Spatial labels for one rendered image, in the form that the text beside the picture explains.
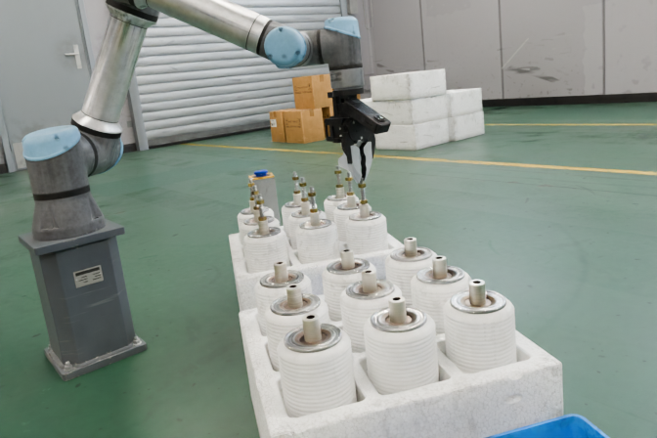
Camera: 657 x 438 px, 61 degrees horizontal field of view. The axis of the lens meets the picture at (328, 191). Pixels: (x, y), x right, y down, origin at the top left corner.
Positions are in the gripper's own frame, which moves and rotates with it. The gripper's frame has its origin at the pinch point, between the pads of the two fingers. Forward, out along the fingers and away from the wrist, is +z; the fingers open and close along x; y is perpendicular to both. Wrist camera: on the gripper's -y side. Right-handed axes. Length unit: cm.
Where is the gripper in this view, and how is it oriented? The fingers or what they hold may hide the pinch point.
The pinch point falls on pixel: (362, 177)
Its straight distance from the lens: 127.5
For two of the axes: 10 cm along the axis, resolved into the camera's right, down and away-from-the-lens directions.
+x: -7.5, 2.1, -6.3
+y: -6.5, -0.9, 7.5
